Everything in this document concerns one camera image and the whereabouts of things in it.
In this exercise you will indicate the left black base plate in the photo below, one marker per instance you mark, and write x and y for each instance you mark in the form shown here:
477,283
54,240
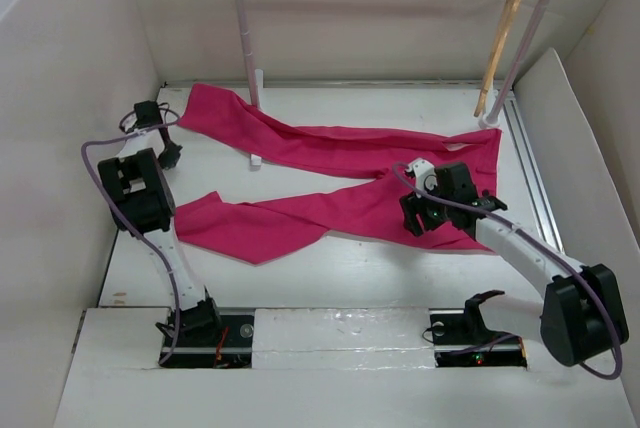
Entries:
230,348

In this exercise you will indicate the white foam block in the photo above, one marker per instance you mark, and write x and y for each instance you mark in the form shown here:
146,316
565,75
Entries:
342,339

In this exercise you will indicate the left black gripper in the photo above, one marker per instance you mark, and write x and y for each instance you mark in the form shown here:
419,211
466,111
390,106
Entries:
171,160

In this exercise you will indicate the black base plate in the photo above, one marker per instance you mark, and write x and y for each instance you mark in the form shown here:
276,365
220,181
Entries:
460,343
230,348

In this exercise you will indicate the wooden clothes hanger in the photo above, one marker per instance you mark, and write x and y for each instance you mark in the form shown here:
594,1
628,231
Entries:
507,17

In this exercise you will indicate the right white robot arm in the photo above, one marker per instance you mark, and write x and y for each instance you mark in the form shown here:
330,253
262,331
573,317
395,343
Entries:
580,317

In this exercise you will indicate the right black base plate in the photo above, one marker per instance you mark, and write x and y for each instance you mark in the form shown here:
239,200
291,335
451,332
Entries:
460,343

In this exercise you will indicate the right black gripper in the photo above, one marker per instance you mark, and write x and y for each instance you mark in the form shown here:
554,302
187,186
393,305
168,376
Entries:
412,205

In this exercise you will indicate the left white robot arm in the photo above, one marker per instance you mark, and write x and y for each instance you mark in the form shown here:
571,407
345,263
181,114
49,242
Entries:
143,205

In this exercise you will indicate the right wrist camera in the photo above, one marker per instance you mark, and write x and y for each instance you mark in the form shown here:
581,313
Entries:
423,174

